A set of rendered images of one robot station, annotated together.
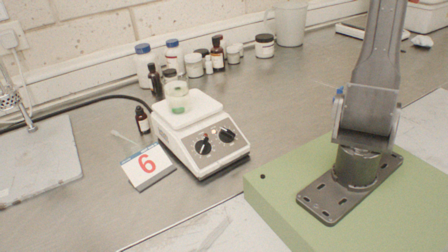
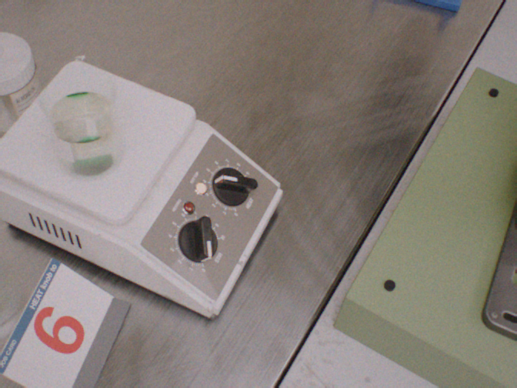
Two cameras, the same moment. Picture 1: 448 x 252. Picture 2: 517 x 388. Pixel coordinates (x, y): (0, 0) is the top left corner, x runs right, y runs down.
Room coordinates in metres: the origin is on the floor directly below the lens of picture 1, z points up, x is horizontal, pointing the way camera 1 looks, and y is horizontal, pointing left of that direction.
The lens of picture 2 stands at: (0.23, 0.18, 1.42)
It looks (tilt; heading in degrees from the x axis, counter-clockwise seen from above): 55 degrees down; 323
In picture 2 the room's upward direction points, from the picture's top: 6 degrees clockwise
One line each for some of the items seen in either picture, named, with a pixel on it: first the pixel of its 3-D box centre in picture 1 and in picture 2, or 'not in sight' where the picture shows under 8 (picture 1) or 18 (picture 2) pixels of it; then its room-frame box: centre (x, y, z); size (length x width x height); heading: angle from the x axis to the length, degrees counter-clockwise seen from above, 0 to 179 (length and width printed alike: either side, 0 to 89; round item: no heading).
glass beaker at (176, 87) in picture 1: (178, 93); (85, 120); (0.55, 0.09, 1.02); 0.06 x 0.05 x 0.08; 145
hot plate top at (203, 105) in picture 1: (186, 107); (95, 137); (0.56, 0.08, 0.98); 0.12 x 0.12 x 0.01; 33
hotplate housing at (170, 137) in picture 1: (195, 128); (129, 182); (0.54, 0.06, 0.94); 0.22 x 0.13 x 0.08; 33
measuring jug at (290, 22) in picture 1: (286, 24); not in sight; (1.14, -0.28, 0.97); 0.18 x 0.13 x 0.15; 98
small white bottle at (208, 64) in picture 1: (208, 64); not in sight; (0.92, 0.03, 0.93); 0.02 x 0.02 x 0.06
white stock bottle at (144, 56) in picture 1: (146, 65); not in sight; (0.88, 0.22, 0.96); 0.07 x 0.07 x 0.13
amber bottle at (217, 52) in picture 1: (217, 52); not in sight; (0.95, 0.00, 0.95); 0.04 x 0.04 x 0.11
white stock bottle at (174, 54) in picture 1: (174, 57); not in sight; (0.95, 0.14, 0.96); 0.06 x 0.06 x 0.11
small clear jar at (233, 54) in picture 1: (233, 55); not in sight; (0.99, -0.06, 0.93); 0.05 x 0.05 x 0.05
